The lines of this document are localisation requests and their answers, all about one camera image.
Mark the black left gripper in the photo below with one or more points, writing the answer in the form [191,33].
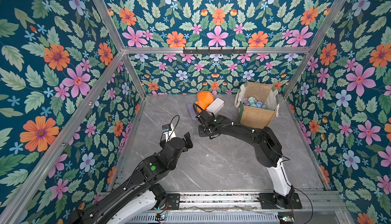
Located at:
[188,141]

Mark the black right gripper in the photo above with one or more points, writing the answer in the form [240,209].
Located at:
[203,118]

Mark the purple hourglass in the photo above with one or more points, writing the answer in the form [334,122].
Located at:
[245,101]

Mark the teal hourglass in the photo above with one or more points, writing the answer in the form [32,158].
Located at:
[252,100]

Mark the blue hourglass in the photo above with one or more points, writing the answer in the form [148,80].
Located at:
[259,104]

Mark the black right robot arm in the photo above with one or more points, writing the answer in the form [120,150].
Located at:
[268,150]

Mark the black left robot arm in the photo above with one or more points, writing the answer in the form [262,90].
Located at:
[144,177]

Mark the jute canvas tote bag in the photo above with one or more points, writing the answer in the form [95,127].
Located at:
[252,116]

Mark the white rectangular box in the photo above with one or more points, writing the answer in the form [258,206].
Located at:
[215,106]

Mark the orange plush toy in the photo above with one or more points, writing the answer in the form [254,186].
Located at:
[205,99]

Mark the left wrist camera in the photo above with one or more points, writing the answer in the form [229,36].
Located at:
[168,130]

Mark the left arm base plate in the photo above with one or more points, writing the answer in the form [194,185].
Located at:
[170,201]

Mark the black wall hook rail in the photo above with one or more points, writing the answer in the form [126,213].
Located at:
[218,50]

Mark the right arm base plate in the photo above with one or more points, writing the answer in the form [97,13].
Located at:
[272,201]

